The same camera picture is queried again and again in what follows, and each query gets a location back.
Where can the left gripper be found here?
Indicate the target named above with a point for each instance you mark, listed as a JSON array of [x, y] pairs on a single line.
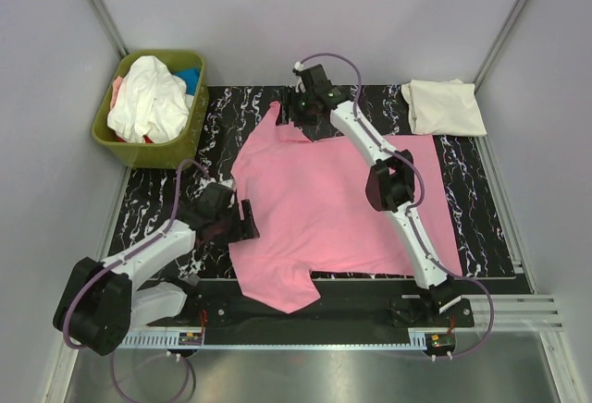
[[240, 232]]

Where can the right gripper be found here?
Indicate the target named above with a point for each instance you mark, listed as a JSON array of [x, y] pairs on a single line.
[[282, 117]]

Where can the pink t-shirt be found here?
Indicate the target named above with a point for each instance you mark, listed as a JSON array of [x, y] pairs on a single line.
[[312, 214]]

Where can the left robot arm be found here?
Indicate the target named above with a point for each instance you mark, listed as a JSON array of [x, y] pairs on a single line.
[[104, 300]]

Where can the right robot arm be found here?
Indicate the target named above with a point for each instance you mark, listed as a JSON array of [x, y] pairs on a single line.
[[394, 186]]

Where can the olive green plastic basket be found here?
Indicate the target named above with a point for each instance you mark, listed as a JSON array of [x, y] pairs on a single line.
[[168, 155]]

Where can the blue garment in basket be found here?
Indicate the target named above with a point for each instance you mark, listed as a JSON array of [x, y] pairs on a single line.
[[191, 78]]

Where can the white shirt in basket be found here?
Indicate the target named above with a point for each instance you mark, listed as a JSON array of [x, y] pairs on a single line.
[[149, 101]]

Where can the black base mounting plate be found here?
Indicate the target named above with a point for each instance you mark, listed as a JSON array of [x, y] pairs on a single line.
[[349, 312]]

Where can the folded cream t-shirt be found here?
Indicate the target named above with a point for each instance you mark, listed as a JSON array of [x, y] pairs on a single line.
[[443, 108]]

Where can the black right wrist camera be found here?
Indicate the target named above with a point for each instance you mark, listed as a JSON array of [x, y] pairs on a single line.
[[315, 80]]

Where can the left aluminium corner post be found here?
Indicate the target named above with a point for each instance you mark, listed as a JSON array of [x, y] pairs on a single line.
[[113, 35]]

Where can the aluminium corner post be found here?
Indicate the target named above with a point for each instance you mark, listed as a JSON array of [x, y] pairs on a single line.
[[113, 35], [503, 35]]

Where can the right aluminium corner post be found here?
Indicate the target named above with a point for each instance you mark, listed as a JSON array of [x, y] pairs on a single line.
[[503, 35]]

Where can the aluminium rail frame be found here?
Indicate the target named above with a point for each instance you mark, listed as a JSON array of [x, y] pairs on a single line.
[[510, 314]]

